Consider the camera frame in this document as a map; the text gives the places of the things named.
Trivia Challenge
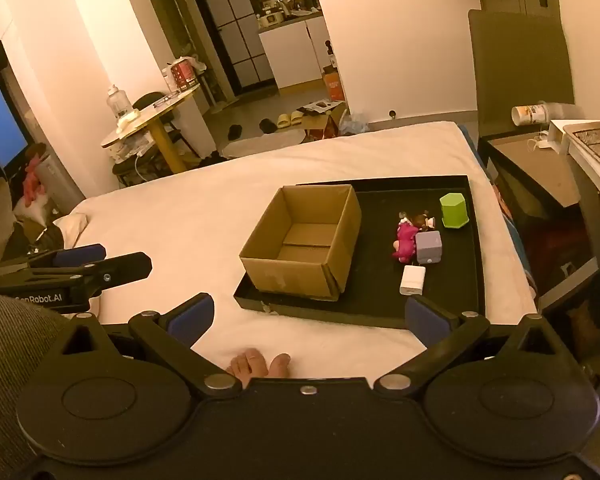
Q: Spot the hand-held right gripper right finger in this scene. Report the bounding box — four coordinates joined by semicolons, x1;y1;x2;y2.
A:
375;295;571;395

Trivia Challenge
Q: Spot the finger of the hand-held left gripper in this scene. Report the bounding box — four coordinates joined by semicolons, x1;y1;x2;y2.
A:
27;243;107;268
82;252;152;291

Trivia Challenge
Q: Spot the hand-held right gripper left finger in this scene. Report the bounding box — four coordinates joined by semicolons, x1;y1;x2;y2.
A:
50;296;245;400

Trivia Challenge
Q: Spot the white charger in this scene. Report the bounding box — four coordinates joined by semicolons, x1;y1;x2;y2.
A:
400;265;426;297

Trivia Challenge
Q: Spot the purple cube box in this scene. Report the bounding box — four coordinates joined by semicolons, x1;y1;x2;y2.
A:
415;230;442;265

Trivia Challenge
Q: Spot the pink toy figure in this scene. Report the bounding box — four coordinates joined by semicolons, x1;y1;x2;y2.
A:
391;221;420;262

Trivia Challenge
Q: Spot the brown cardboard box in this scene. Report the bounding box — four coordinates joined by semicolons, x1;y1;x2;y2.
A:
239;184;362;302

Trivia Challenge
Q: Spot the green hexagonal box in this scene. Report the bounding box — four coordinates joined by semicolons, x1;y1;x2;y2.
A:
440;192;470;231

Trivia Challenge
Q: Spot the white crumpled cloth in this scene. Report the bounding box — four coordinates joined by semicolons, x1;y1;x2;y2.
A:
54;212;88;246

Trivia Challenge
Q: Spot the pink cloth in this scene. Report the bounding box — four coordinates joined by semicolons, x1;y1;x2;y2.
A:
22;157;48;208

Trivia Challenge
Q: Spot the person's grey ribbed clothing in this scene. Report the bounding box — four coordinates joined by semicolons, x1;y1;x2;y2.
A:
0;292;81;480

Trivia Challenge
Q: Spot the blue screen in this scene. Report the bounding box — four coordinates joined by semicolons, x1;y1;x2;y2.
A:
0;77;31;171

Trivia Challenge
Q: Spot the glass jar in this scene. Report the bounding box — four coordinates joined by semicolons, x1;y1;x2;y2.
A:
106;85;133;120

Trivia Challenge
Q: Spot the round table with yellow leg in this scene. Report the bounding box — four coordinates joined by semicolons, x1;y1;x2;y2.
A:
100;85;203;176

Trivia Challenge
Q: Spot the red box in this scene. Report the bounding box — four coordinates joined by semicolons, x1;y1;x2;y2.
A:
172;58;198;92

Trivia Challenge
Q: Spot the blue plastic bag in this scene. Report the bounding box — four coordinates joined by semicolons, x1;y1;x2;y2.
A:
340;112;370;136

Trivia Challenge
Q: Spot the open carton with printed flap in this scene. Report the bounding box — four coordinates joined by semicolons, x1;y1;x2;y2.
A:
300;100;348;141

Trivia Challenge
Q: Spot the white framed board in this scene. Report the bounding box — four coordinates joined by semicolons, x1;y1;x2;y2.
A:
547;119;600;281

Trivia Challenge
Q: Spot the paper cup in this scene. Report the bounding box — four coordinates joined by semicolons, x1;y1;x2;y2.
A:
511;102;576;126

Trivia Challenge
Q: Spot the orange box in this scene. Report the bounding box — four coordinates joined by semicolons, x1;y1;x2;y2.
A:
322;70;347;103

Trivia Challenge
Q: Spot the glass-paned sliding door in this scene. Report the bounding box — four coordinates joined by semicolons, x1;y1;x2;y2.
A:
182;0;276;96

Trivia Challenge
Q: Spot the white kitchen cabinet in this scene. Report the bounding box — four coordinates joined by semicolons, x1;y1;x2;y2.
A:
257;15;331;91

